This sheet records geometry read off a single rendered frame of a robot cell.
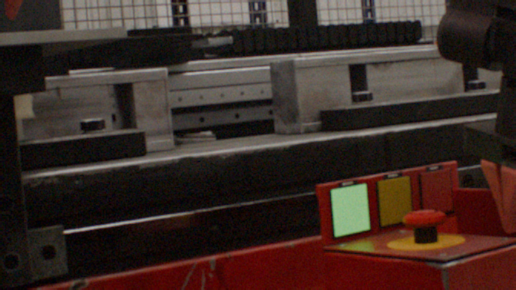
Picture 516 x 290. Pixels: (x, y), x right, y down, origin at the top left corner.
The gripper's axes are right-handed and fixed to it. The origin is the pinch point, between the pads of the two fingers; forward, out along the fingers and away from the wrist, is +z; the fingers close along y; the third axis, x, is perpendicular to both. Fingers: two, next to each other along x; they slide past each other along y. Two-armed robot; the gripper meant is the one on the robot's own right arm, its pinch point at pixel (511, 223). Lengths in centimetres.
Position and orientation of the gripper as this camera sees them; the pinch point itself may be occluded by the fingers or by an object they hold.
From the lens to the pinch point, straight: 101.1
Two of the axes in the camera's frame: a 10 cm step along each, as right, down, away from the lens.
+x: -7.9, 1.1, -6.0
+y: -6.1, -2.5, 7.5
